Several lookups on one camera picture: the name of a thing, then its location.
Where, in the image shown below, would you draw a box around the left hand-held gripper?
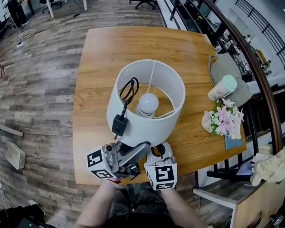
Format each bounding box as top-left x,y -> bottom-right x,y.
87,141 -> 152,180

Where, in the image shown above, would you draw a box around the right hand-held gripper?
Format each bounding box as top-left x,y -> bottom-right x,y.
144,143 -> 178,191

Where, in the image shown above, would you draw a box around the white lamp with drum shade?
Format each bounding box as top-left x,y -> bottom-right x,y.
106,59 -> 186,162

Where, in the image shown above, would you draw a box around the person's left forearm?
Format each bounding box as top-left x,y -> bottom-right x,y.
75,181 -> 119,228

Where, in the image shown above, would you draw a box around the person's right forearm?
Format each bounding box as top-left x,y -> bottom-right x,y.
159,188 -> 206,228

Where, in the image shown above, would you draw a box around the person's dark trousers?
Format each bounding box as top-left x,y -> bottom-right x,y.
106,183 -> 181,228

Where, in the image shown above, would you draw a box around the pink and white flower bouquet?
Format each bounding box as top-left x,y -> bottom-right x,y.
201,98 -> 245,140

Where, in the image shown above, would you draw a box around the blue book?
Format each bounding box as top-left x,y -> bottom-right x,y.
224,134 -> 244,151

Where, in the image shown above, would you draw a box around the patterned cup with mint lid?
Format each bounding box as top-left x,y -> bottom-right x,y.
208,75 -> 238,102

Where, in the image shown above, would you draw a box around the grey fabric bag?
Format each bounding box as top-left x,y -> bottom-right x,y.
208,53 -> 253,107

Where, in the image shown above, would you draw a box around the wooden table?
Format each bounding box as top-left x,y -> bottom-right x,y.
72,26 -> 247,185

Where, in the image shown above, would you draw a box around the beige crumpled cloth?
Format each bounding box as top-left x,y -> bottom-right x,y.
250,145 -> 285,187

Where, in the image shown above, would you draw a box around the wooden cabinet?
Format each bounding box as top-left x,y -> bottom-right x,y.
192,174 -> 285,228

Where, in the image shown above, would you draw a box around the person's white shoe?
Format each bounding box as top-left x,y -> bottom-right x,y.
28,199 -> 47,216

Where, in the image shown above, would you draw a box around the white flat box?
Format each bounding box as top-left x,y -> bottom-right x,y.
4,141 -> 27,171

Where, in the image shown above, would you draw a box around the brown curved handrail with railing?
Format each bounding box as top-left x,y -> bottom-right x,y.
160,0 -> 285,154

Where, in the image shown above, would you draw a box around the grey metal bar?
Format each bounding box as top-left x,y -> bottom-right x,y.
0,121 -> 24,137

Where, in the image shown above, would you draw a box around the black bag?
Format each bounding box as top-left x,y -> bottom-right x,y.
0,205 -> 49,228

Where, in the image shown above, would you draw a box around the white power strip with cable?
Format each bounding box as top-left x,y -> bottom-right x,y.
16,28 -> 36,48

